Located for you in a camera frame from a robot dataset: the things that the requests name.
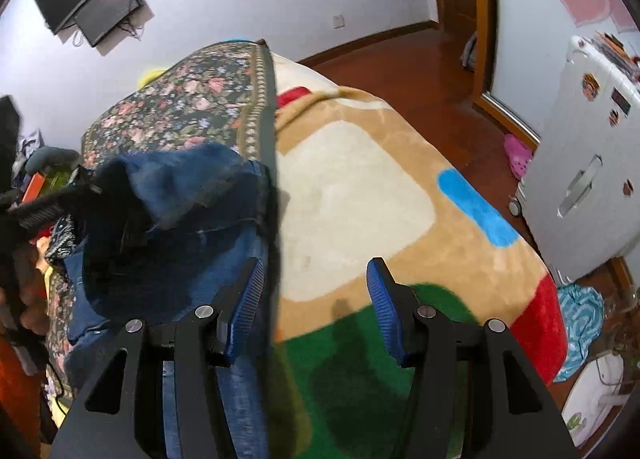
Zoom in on colourful plush blanket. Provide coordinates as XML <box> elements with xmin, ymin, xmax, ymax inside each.
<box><xmin>270</xmin><ymin>51</ymin><xmax>569</xmax><ymax>459</ymax></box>

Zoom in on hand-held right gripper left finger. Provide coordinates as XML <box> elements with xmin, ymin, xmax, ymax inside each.
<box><xmin>50</xmin><ymin>256</ymin><xmax>266</xmax><ymax>459</ymax></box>

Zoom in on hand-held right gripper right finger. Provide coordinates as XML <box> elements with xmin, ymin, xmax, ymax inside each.
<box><xmin>366</xmin><ymin>256</ymin><xmax>577</xmax><ymax>459</ymax></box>

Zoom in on yellow cloth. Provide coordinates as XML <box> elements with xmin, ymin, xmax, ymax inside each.
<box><xmin>136</xmin><ymin>66</ymin><xmax>167</xmax><ymax>88</ymax></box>

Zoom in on white floor appliance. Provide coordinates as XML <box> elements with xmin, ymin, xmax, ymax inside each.
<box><xmin>561</xmin><ymin>353</ymin><xmax>632</xmax><ymax>449</ymax></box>

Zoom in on pink clog shoe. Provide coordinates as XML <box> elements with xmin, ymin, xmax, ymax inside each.
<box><xmin>502</xmin><ymin>133</ymin><xmax>534</xmax><ymax>180</ymax></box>

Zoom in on orange box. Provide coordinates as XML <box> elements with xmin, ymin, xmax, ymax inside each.
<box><xmin>19</xmin><ymin>174</ymin><xmax>52</xmax><ymax>206</ymax></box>

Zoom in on white small fridge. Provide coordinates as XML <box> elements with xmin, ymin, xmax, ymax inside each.
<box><xmin>509</xmin><ymin>35</ymin><xmax>640</xmax><ymax>288</ymax></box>

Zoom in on dark floral quilt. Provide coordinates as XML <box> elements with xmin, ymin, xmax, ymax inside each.
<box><xmin>45</xmin><ymin>40</ymin><xmax>286</xmax><ymax>405</ymax></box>

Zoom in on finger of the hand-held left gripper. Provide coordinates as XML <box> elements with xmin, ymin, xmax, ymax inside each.
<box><xmin>9</xmin><ymin>166</ymin><xmax>103</xmax><ymax>232</ymax></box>

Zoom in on blue denim jeans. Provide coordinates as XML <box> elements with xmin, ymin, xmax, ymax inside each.
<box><xmin>47</xmin><ymin>141</ymin><xmax>282</xmax><ymax>459</ymax></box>

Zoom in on blue patterned cloth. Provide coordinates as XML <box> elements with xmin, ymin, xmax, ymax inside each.
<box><xmin>551</xmin><ymin>284</ymin><xmax>607</xmax><ymax>383</ymax></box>

